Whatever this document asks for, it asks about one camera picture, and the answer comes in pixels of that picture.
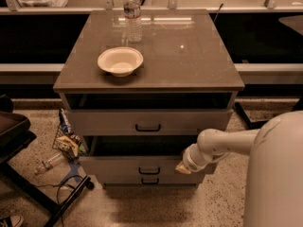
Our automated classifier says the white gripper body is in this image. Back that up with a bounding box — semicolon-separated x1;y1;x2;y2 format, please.
183;144;212;172

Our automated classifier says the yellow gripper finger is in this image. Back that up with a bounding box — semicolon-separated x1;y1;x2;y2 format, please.
175;162;191;175

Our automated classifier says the grey drawer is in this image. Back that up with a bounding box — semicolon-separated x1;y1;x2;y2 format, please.
67;110;232;136
80;135;196;176
96;174;205;186

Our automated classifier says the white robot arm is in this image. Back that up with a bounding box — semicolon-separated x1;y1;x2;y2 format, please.
176;111;303;227

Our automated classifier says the grey drawer cabinet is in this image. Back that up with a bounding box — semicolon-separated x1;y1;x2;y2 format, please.
52;9;245;189

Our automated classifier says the black floor stand right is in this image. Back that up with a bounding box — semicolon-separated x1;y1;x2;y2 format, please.
234;98;303;130

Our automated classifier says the white paper bowl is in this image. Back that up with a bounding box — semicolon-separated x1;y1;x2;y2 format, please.
98;47;144;77

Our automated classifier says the empty bottle on floor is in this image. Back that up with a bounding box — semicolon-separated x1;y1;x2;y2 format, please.
34;152;64;175

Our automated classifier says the black chair with base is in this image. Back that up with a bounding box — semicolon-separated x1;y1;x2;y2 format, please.
0;95;94;227

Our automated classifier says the clear plastic water bottle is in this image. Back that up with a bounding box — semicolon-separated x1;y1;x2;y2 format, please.
123;0;143;43

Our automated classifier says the black white sneaker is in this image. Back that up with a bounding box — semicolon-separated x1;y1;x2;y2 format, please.
0;215;24;227

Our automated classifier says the wire basket with snack bags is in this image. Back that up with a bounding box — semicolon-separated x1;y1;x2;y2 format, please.
55;109;86;159

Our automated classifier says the black cable on floor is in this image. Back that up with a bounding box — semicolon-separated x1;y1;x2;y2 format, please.
32;174;84;227

